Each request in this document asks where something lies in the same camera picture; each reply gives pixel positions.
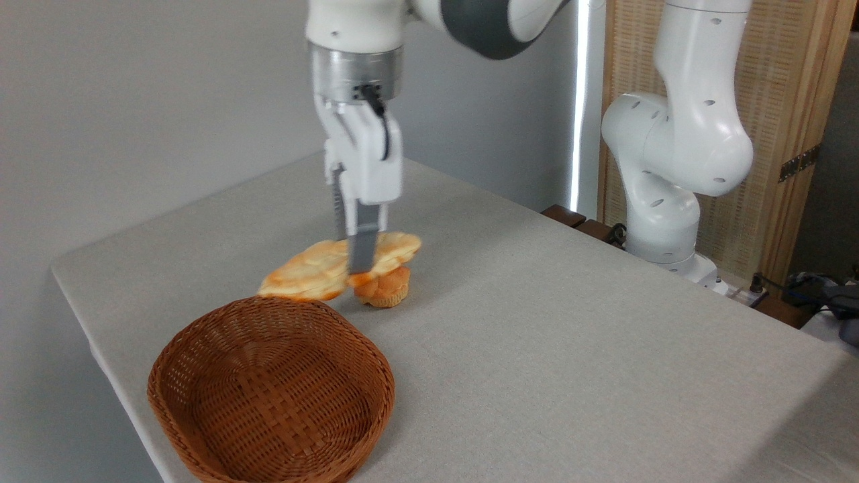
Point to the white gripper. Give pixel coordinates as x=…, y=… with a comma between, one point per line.
x=369, y=157

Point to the long braided bread loaf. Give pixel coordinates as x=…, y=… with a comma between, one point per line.
x=309, y=272

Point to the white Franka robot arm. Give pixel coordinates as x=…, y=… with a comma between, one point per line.
x=678, y=134

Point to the round orange bread bun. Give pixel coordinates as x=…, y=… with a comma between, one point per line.
x=386, y=288

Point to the dark brown wooden block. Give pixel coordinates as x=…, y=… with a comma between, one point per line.
x=564, y=215
x=594, y=230

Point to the brown wicker basket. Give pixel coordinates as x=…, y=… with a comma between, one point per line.
x=288, y=429

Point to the grey tablecloth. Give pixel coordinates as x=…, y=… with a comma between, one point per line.
x=570, y=349

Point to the white power strip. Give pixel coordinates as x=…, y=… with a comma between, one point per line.
x=741, y=295

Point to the black power plug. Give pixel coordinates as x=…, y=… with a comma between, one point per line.
x=757, y=283

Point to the brown wooden board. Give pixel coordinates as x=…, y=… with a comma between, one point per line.
x=785, y=312

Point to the metal screen hinge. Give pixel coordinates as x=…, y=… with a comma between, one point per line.
x=798, y=163

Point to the dark grey bag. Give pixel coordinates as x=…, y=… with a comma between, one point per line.
x=845, y=312

